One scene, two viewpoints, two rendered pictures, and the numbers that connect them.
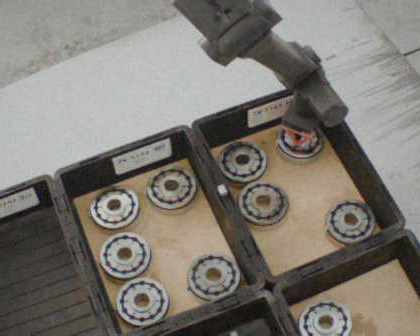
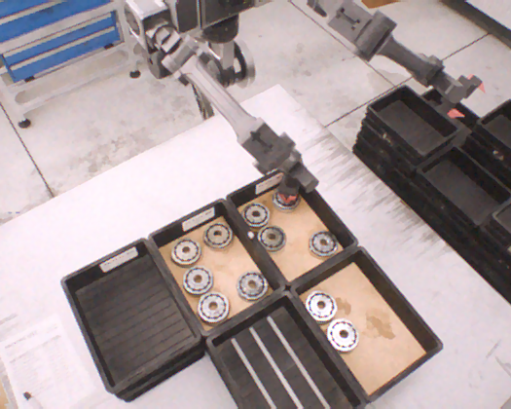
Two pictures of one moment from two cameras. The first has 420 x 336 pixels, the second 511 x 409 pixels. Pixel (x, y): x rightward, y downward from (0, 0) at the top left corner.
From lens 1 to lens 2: 0.23 m
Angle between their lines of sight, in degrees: 9
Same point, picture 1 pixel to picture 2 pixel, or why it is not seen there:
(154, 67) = (188, 159)
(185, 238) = (230, 264)
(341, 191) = (313, 225)
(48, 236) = (146, 274)
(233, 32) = (273, 158)
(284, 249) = (287, 263)
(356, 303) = (335, 291)
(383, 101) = (326, 167)
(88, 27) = (125, 128)
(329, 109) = (310, 183)
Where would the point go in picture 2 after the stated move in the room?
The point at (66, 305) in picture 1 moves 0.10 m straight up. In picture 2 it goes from (164, 316) to (161, 307)
